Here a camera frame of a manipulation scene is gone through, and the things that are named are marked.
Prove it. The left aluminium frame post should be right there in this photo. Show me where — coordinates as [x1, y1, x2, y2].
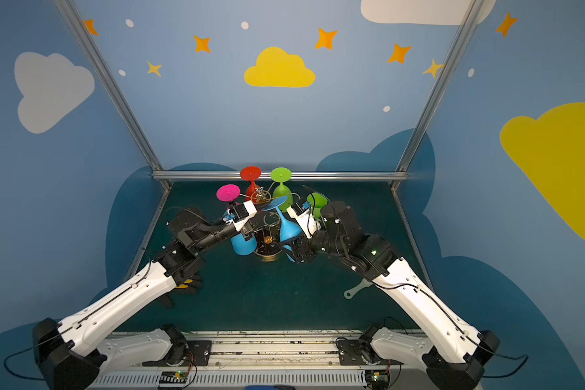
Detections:
[53, 0, 163, 173]

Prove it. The right aluminium frame post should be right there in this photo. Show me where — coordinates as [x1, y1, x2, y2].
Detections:
[391, 0, 486, 195]

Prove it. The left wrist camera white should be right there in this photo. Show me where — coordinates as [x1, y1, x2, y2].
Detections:
[227, 201, 258, 232]

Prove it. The circuit board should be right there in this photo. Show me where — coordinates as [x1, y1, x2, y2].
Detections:
[156, 370, 190, 389]
[364, 370, 391, 390]

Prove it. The aluminium frame post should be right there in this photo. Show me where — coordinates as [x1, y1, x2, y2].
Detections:
[53, 0, 163, 173]
[391, 0, 486, 195]

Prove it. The back aluminium frame bar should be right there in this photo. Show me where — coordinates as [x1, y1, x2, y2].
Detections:
[152, 171, 408, 182]

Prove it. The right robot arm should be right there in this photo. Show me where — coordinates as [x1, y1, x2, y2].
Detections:
[279, 201, 500, 389]

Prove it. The pink wine glass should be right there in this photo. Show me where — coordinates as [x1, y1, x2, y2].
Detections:
[216, 184, 241, 207]

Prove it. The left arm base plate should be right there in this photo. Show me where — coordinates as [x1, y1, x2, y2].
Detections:
[142, 340, 212, 367]

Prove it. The yellow black work glove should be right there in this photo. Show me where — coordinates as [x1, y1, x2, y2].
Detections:
[156, 275, 203, 309]

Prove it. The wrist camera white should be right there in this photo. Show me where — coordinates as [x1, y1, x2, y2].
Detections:
[227, 201, 258, 232]
[286, 200, 320, 239]

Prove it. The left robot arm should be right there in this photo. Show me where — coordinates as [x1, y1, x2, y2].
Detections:
[32, 201, 258, 389]

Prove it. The blue wine glass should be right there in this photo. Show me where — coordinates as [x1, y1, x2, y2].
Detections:
[224, 211, 257, 256]
[263, 196, 302, 254]

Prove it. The red wine glass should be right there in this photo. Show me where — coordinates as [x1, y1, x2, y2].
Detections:
[240, 166, 262, 203]

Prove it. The green wine glass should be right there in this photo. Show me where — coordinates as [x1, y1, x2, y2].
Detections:
[306, 192, 328, 220]
[271, 167, 293, 213]

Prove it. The aluminium mounting rail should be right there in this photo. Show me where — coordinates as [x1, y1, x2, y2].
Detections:
[60, 331, 484, 390]

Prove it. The left circuit board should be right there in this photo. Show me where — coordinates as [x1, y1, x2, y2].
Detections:
[156, 370, 190, 389]

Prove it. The gold wire wine glass rack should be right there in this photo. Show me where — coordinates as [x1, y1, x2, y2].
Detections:
[250, 198, 286, 263]

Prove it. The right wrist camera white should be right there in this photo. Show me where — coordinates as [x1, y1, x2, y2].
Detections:
[286, 200, 320, 239]

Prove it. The right circuit board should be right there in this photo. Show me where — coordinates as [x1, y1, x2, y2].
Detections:
[364, 370, 391, 390]

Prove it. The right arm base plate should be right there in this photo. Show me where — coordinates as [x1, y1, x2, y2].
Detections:
[335, 337, 402, 367]

